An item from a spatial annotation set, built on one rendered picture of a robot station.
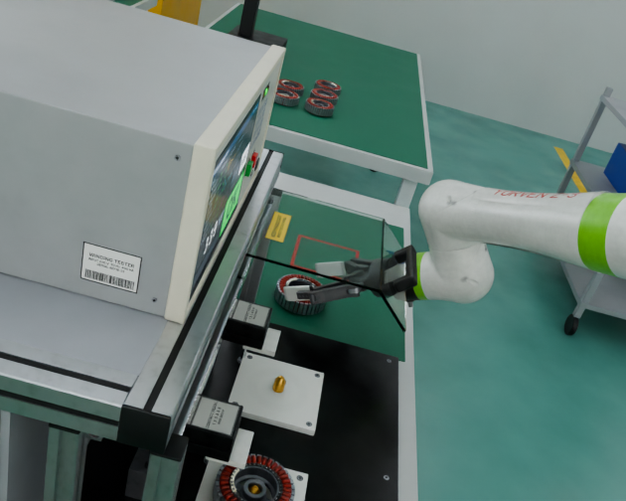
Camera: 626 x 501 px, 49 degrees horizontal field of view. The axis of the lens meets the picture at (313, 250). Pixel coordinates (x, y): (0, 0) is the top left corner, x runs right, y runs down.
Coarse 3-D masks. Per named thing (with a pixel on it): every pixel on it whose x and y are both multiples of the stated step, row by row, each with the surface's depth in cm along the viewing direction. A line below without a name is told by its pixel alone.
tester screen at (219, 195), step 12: (252, 120) 85; (240, 132) 77; (240, 144) 80; (228, 156) 72; (240, 156) 83; (216, 168) 66; (228, 168) 75; (216, 180) 68; (228, 180) 78; (216, 192) 71; (228, 192) 80; (216, 204) 73; (216, 216) 76; (204, 228) 69; (204, 240) 72
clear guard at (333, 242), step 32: (288, 192) 119; (320, 224) 111; (352, 224) 114; (384, 224) 117; (256, 256) 98; (288, 256) 100; (320, 256) 102; (352, 256) 105; (384, 256) 108; (384, 288) 100
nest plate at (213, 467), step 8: (208, 464) 100; (216, 464) 100; (208, 472) 98; (216, 472) 99; (288, 472) 102; (296, 472) 103; (208, 480) 97; (296, 480) 101; (304, 480) 102; (200, 488) 96; (208, 488) 96; (296, 488) 100; (304, 488) 100; (200, 496) 95; (208, 496) 95; (296, 496) 99; (304, 496) 99
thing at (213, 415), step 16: (208, 400) 91; (208, 416) 89; (224, 416) 90; (240, 416) 91; (192, 432) 87; (208, 432) 87; (224, 432) 87; (240, 432) 93; (192, 448) 88; (208, 448) 87; (224, 448) 88; (240, 448) 91; (240, 464) 89
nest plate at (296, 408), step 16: (240, 368) 119; (256, 368) 121; (272, 368) 122; (288, 368) 123; (304, 368) 124; (240, 384) 116; (256, 384) 117; (272, 384) 118; (288, 384) 119; (304, 384) 120; (320, 384) 121; (240, 400) 113; (256, 400) 114; (272, 400) 115; (288, 400) 116; (304, 400) 117; (256, 416) 111; (272, 416) 111; (288, 416) 112; (304, 416) 113; (304, 432) 111
